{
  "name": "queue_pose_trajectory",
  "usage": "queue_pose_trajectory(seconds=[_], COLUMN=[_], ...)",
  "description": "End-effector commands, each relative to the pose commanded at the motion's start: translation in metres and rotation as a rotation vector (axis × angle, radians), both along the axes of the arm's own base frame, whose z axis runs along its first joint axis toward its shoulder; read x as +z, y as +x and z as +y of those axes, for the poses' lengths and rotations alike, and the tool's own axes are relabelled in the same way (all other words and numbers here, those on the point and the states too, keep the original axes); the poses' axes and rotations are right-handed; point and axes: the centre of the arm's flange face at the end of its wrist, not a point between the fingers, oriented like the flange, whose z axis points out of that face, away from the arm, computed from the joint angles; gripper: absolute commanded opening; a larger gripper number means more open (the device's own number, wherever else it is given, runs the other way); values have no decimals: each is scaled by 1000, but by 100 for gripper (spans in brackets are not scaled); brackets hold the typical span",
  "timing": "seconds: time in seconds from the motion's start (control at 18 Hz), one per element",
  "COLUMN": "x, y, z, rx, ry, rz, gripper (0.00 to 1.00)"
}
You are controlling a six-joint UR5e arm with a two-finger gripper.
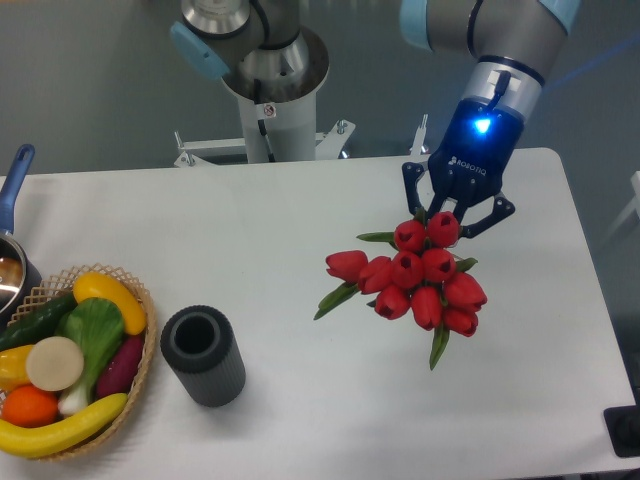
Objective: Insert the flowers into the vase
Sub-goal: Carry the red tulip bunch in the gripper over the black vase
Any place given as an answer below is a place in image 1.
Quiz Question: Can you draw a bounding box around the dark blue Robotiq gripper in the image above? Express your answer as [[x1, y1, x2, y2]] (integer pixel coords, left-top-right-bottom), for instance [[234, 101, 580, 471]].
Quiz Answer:
[[401, 99, 524, 238]]

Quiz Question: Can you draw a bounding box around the red tulip bouquet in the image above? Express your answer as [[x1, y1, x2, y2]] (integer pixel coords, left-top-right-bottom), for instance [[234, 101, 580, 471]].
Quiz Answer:
[[314, 209, 488, 369]]

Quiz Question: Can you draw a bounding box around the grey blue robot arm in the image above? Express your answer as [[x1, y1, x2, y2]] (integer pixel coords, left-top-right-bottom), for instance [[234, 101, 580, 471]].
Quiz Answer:
[[170, 1, 579, 238]]

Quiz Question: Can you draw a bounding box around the dark grey ribbed vase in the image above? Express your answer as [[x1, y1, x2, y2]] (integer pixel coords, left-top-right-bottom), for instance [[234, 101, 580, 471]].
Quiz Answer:
[[160, 305, 246, 407]]

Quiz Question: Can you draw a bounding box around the black device at table edge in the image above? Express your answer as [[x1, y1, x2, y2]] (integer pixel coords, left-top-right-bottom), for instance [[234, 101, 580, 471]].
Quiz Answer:
[[603, 405, 639, 458]]

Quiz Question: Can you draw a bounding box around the yellow squash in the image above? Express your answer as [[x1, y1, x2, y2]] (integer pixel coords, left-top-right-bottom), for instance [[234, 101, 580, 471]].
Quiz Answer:
[[72, 271, 147, 336]]

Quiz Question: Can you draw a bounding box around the green bok choy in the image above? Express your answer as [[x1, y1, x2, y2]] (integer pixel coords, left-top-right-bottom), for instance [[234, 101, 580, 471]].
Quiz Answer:
[[56, 298, 124, 417]]

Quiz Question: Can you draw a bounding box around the purple sweet potato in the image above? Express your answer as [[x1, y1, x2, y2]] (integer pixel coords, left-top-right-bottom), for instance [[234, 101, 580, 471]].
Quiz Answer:
[[95, 336, 144, 399]]

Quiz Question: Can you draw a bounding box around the woven wicker basket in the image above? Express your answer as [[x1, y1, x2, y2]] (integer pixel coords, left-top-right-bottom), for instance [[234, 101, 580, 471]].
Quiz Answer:
[[1, 264, 157, 460]]

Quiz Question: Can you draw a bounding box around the green cucumber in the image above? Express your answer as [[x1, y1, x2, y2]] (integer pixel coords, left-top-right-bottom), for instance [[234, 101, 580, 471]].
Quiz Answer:
[[1, 293, 77, 351]]

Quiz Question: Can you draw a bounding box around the beige round radish slice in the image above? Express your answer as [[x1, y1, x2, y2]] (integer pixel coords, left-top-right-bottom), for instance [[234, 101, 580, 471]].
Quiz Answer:
[[26, 336, 84, 392]]

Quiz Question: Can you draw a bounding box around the yellow bell pepper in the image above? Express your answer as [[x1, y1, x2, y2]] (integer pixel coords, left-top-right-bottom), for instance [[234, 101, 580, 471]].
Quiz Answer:
[[0, 344, 34, 392]]

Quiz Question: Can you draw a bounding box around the orange fruit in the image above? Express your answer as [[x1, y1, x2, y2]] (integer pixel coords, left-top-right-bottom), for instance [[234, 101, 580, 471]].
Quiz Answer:
[[1, 385, 58, 428]]

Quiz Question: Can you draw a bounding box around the yellow banana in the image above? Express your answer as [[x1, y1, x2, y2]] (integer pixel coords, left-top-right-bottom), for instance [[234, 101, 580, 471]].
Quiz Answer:
[[1, 393, 128, 459]]

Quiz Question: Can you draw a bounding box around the white metal mounting frame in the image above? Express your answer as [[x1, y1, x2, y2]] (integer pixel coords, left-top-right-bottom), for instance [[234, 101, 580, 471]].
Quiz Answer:
[[174, 113, 430, 167]]

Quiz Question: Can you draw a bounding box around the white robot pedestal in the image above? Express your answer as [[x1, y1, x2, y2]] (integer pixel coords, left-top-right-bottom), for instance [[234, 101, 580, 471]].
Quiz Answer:
[[223, 26, 329, 163]]

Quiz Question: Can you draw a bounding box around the blue handled saucepan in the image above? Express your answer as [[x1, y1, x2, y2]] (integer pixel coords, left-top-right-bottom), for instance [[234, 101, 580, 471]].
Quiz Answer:
[[1, 144, 41, 331]]

